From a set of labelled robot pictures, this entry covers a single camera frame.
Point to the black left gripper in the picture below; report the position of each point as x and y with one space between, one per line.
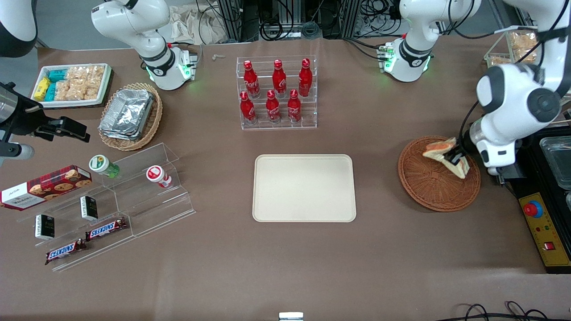
456 157

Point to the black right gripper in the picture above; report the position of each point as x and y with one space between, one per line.
26 121

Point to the triangular sandwich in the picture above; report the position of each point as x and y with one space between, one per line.
437 149

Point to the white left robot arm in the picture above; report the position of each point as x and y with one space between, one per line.
513 98

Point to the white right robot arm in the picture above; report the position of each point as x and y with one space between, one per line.
134 26

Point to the white rectangular snack tray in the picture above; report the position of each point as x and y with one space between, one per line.
71 104

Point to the round brown wicker basket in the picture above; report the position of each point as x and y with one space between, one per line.
424 187

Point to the silver foil tray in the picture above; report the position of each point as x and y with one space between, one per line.
127 113

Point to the oval light wicker basket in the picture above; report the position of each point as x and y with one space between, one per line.
154 120

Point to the cream rectangular tray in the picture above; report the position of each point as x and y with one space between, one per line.
303 187

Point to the clear rice cracker packet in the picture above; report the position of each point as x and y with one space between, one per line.
76 74
63 90
84 91
96 75

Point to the teal snack packet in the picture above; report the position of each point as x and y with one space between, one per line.
57 75
51 92

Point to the green cap drink bottle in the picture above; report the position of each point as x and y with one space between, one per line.
101 165

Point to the yellow snack packet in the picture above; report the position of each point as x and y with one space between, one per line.
41 89

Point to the red tartan cookie box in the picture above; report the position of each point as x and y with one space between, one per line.
44 187

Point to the small black white box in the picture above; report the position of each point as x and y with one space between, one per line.
44 226
89 207

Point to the red emergency stop button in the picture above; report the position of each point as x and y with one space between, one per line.
532 209

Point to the red cap drink bottle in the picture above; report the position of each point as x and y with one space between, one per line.
157 175

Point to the clear plastic container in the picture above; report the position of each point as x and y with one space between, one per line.
557 156

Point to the bagged fried snack packet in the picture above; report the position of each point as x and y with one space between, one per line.
499 60
526 55
523 40

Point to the snickers chocolate bar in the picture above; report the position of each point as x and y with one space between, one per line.
64 251
106 229

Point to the clear acrylic step display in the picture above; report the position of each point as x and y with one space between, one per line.
151 209

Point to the black machine with yellow panel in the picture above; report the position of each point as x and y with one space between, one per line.
535 249

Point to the crumpled beige cloth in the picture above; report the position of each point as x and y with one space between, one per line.
192 24

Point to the small clear plastic piece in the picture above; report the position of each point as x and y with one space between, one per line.
218 57

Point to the red cola bottle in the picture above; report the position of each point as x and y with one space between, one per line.
251 82
279 80
247 111
273 109
305 80
294 108

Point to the clear acrylic bottle rack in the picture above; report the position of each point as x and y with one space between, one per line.
276 126

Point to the small silver white object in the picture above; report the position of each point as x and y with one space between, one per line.
291 316

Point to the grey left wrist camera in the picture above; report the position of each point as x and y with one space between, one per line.
493 170

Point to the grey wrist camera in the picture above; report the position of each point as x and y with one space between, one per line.
15 151
493 170

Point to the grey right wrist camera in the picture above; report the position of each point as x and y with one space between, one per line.
15 151

